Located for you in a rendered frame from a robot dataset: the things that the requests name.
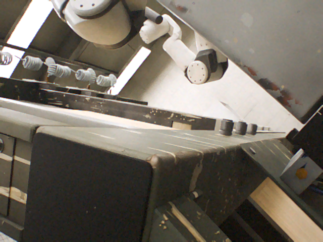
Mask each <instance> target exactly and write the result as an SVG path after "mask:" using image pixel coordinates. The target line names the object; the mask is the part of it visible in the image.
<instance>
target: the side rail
mask: <svg viewBox="0 0 323 242"><path fill-rule="evenodd" d="M39 127H75V126H73V125H70V124H67V123H62V122H58V121H55V120H51V119H46V118H42V117H38V116H34V115H30V114H26V113H21V112H18V111H14V110H10V109H6V108H2V107H0V232H2V233H3V234H5V235H6V236H8V237H10V238H11V239H13V240H15V241H17V242H24V241H23V234H24V233H23V231H24V221H25V212H26V210H25V208H26V199H27V189H28V182H29V181H28V179H29V171H30V161H31V154H32V144H33V138H34V135H35V134H36V132H37V129H38V128H39Z"/></svg>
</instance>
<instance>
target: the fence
mask: <svg viewBox="0 0 323 242"><path fill-rule="evenodd" d="M0 107H2V108H6V109H10V110H14V111H18V112H21V113H26V114H30V115H34V116H38V117H42V118H46V119H51V120H55V121H58V122H62V123H67V124H70V125H73V126H75V127H85V128H127V129H143V128H139V127H134V126H129V125H124V124H121V123H116V122H111V121H108V120H102V119H97V118H92V117H88V116H85V115H80V114H75V113H70V112H65V111H61V110H56V109H52V108H47V107H42V106H38V105H33V104H29V103H24V102H20V101H13V100H9V99H4V98H0Z"/></svg>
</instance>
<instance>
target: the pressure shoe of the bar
mask: <svg viewBox="0 0 323 242"><path fill-rule="evenodd" d="M192 126H193V125H190V124H187V123H181V122H176V121H173V127H172V128H174V129H180V130H191V129H192Z"/></svg>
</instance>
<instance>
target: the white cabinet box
mask: <svg viewBox="0 0 323 242"><path fill-rule="evenodd" d="M203 115H205V116H212V117H215V118H221V119H230V120H233V121H237V122H238V121H241V122H246V121H245V120H244V119H243V118H242V117H241V116H240V115H239V114H238V113H237V112H235V111H234V110H233V109H232V108H231V107H230V106H229V105H228V104H226V103H224V102H222V101H220V100H215V102H214V103H213V104H212V105H211V107H210V108H209V109H207V111H206V112H205V113H204V114H203ZM246 123H247V122H246Z"/></svg>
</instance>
